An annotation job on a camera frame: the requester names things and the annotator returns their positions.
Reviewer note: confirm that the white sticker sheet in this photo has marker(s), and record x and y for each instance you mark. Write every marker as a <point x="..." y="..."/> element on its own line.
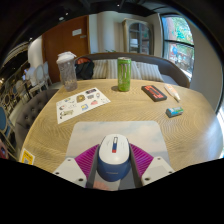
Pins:
<point x="80" y="105"/>

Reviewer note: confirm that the group of chairs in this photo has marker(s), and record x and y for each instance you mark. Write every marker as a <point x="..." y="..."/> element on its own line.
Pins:
<point x="36" y="78"/>

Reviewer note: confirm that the white door sign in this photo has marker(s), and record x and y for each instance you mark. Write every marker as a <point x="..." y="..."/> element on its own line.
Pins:
<point x="76" y="32"/>

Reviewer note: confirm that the white and blue computer mouse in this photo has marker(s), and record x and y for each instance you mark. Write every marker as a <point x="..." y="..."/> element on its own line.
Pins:
<point x="113" y="160"/>

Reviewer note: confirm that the black bag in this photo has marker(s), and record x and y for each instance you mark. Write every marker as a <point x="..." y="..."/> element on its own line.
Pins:
<point x="84" y="69"/>

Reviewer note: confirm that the black box with orange label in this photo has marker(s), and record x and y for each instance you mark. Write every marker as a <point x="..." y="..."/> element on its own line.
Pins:
<point x="154" y="93"/>

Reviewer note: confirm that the grey tufted chair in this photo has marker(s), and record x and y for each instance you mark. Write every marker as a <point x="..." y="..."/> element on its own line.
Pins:
<point x="30" y="113"/>

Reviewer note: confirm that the clear plastic shaker cup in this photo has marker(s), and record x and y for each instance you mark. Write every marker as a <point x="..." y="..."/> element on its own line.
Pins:
<point x="67" y="73"/>

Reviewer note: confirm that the grey curved sofa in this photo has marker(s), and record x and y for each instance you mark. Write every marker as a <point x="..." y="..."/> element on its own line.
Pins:
<point x="173" y="71"/>

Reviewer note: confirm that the brown wooden door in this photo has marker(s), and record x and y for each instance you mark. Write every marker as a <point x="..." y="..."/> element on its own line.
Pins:
<point x="63" y="43"/>

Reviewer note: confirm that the yellow sticker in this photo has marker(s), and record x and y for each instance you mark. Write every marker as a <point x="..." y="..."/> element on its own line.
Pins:
<point x="27" y="156"/>

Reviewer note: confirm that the sky print mouse pad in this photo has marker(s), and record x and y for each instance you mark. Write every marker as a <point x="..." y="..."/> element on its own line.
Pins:
<point x="86" y="136"/>

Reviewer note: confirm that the green drink can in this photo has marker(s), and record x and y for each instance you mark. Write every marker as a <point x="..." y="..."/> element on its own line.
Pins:
<point x="124" y="75"/>

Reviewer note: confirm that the teal gum pack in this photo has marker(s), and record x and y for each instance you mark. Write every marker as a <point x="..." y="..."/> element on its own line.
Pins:
<point x="174" y="112"/>

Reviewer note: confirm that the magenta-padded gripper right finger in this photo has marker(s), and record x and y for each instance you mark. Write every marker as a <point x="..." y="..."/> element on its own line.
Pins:
<point x="158" y="169"/>

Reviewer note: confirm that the white and orange tube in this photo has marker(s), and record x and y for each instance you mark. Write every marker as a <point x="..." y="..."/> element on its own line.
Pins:
<point x="172" y="92"/>

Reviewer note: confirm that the striped cushion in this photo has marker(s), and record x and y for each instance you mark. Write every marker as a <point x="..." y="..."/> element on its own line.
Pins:
<point x="99" y="69"/>
<point x="111" y="69"/>
<point x="150" y="72"/>

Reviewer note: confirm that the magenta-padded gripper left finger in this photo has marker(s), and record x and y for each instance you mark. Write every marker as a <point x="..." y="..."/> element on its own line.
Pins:
<point x="70" y="170"/>

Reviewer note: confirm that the dark framed window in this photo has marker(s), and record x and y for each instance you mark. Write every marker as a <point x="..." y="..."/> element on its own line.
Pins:
<point x="178" y="43"/>

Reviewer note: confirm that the glass door cabinet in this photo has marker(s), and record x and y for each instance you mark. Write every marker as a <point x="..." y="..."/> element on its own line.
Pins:
<point x="138" y="36"/>

